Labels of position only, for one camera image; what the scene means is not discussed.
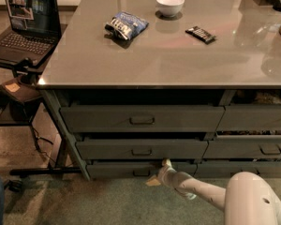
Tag grey drawer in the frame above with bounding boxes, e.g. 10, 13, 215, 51
60, 105, 224, 132
217, 104, 281, 131
85, 160, 198, 180
76, 139, 208, 159
204, 135, 281, 159
194, 161, 281, 178

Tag black open laptop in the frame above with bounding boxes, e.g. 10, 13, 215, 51
0, 0, 62, 68

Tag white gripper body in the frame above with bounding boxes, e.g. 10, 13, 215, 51
157, 167, 185, 188

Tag black candy bar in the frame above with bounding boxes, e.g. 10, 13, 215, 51
185, 26, 216, 44

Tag blue chip bag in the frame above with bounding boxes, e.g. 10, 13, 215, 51
105, 11, 149, 40

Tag black cable on floor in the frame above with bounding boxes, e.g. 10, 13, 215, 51
31, 127, 57, 166

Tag black laptop stand cart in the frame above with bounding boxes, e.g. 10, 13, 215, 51
0, 23, 82, 177

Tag grey cabinet frame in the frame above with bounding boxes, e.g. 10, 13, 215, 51
44, 89, 281, 178

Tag black bag with note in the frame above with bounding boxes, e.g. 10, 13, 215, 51
0, 75, 42, 121

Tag white ceramic bowl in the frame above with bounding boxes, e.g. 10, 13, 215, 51
156, 0, 185, 17

